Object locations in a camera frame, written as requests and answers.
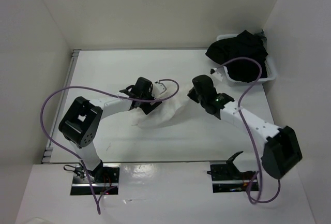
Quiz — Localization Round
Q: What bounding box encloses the white skirt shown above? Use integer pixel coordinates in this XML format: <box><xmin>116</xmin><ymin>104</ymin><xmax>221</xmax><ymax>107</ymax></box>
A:
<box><xmin>130</xmin><ymin>84</ymin><xmax>192</xmax><ymax>129</ymax></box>

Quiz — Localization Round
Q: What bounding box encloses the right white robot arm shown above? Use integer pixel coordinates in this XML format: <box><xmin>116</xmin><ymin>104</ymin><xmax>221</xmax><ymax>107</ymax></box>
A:
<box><xmin>188</xmin><ymin>74</ymin><xmax>303</xmax><ymax>180</ymax></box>

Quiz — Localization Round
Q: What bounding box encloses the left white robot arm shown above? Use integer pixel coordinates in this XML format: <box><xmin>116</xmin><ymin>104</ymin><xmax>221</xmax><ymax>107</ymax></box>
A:
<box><xmin>58</xmin><ymin>77</ymin><xmax>167</xmax><ymax>183</ymax></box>

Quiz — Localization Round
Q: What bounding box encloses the black skirt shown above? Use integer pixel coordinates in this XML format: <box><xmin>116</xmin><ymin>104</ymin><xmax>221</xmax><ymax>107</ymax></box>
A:
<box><xmin>206</xmin><ymin>30</ymin><xmax>268</xmax><ymax>83</ymax></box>

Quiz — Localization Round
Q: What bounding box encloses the white plastic basket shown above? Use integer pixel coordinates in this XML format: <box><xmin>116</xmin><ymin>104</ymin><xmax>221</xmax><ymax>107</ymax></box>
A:
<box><xmin>216</xmin><ymin>34</ymin><xmax>277</xmax><ymax>86</ymax></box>

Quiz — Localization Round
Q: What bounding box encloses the grey garment in basket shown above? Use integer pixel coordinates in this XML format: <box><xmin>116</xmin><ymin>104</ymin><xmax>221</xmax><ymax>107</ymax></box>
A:
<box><xmin>255</xmin><ymin>29</ymin><xmax>267</xmax><ymax>48</ymax></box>

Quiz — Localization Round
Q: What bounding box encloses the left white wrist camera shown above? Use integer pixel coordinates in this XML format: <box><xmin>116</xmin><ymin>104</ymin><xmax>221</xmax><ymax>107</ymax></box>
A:
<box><xmin>152</xmin><ymin>81</ymin><xmax>167</xmax><ymax>98</ymax></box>

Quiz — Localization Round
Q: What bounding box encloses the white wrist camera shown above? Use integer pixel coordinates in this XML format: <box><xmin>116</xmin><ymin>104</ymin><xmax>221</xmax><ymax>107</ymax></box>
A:
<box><xmin>210</xmin><ymin>67</ymin><xmax>223</xmax><ymax>82</ymax></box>
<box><xmin>152</xmin><ymin>81</ymin><xmax>167</xmax><ymax>98</ymax></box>

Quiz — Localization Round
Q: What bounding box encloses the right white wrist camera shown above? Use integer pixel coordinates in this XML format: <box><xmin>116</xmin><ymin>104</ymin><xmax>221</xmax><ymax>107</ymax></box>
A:
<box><xmin>210</xmin><ymin>67</ymin><xmax>223</xmax><ymax>82</ymax></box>

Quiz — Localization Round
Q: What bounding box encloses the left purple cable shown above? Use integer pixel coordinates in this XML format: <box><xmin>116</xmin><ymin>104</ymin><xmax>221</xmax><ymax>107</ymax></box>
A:
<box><xmin>40</xmin><ymin>78</ymin><xmax>180</xmax><ymax>215</ymax></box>

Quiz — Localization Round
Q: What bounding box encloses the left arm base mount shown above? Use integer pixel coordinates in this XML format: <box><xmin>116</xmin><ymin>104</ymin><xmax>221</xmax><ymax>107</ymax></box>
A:
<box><xmin>63</xmin><ymin>163</ymin><xmax>120</xmax><ymax>196</ymax></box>

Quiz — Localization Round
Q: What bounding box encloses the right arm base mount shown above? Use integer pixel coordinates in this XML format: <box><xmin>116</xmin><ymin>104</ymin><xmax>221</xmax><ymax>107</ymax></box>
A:
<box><xmin>206</xmin><ymin>162</ymin><xmax>255</xmax><ymax>193</ymax></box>

